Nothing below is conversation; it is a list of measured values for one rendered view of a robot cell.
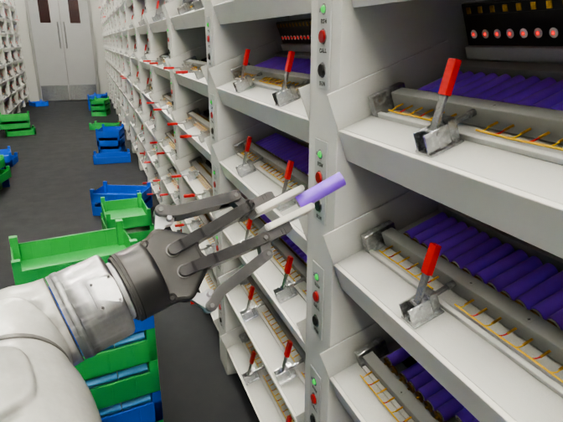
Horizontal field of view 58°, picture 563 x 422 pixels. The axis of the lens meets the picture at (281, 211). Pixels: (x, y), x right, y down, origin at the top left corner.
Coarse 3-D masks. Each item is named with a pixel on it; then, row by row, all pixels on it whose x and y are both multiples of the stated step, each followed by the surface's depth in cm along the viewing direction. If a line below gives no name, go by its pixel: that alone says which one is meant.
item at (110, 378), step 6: (138, 366) 110; (144, 366) 111; (114, 372) 108; (120, 372) 108; (126, 372) 109; (132, 372) 109; (138, 372) 110; (144, 372) 112; (96, 378) 106; (102, 378) 107; (108, 378) 107; (114, 378) 108; (120, 378) 110; (90, 384) 106; (96, 384) 106; (102, 384) 108
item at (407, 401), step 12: (372, 360) 76; (372, 372) 76; (384, 372) 73; (384, 384) 72; (396, 384) 70; (396, 396) 69; (408, 396) 68; (408, 408) 66; (420, 408) 66; (420, 420) 64; (432, 420) 63
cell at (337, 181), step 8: (336, 176) 62; (320, 184) 62; (328, 184) 62; (336, 184) 62; (344, 184) 62; (304, 192) 62; (312, 192) 62; (320, 192) 62; (328, 192) 62; (296, 200) 62; (304, 200) 61; (312, 200) 62
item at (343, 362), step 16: (352, 336) 78; (368, 336) 79; (384, 336) 80; (336, 352) 78; (352, 352) 79; (368, 352) 78; (384, 352) 79; (336, 368) 79; (352, 368) 79; (400, 368) 76; (336, 384) 77; (352, 384) 76; (352, 400) 74; (368, 400) 73; (384, 400) 72; (352, 416) 75; (368, 416) 70; (384, 416) 69; (400, 416) 68
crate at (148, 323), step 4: (52, 292) 115; (64, 316) 112; (152, 316) 107; (136, 320) 106; (140, 320) 106; (144, 320) 107; (148, 320) 107; (152, 320) 108; (136, 324) 106; (140, 324) 106; (144, 324) 107; (148, 324) 107; (152, 324) 108; (136, 328) 106; (140, 328) 107; (144, 328) 107; (148, 328) 108
